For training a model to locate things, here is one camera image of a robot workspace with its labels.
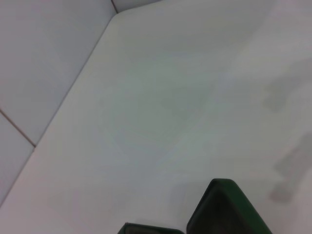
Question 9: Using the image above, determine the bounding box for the green glasses case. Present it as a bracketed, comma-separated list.
[117, 178, 274, 234]

